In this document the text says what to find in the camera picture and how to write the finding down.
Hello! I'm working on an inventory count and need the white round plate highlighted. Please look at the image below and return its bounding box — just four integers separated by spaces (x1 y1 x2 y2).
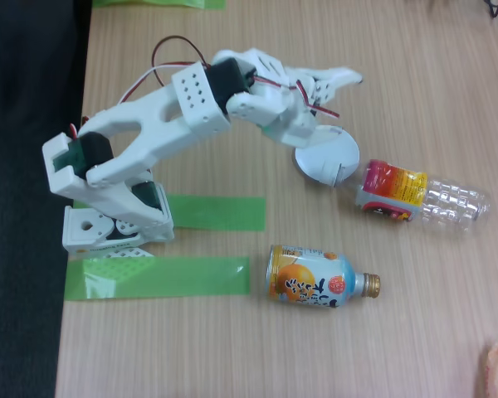
293 126 361 183

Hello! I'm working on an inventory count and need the clear plastic bottle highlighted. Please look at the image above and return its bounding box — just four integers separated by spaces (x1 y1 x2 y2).
321 158 493 238

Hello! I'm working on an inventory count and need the forearm servo cable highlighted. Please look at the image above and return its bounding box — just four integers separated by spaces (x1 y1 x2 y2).
119 36 215 104

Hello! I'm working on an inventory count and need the green tape at table edge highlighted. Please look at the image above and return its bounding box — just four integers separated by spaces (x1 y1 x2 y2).
91 0 227 10

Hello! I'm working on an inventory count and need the short green tape strip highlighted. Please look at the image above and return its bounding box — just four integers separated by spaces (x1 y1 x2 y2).
72 194 267 232

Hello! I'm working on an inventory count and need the gripper servo cable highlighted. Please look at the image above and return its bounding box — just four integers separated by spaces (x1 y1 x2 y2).
252 74 341 121

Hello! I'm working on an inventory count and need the long green tape strip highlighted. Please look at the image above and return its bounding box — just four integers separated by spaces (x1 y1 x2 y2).
64 255 251 302

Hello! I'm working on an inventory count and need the orange juice bottle can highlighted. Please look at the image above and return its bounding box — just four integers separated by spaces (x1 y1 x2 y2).
266 244 382 310

